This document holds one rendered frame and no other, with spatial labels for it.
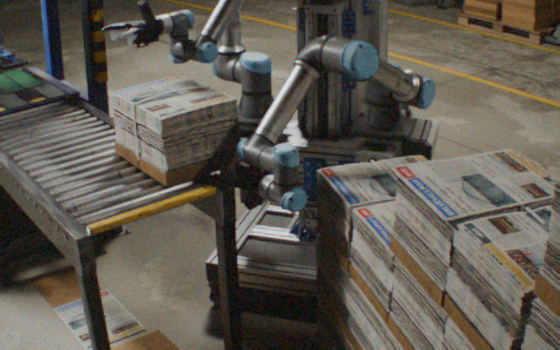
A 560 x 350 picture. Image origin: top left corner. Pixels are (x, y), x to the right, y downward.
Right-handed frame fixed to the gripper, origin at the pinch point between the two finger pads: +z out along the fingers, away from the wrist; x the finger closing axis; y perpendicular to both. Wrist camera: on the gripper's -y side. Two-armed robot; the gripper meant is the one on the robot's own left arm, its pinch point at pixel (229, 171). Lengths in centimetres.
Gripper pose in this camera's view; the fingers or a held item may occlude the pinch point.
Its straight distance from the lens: 239.1
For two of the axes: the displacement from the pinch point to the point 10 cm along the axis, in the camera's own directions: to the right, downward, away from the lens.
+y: -0.2, -9.2, -3.9
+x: -7.9, 2.5, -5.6
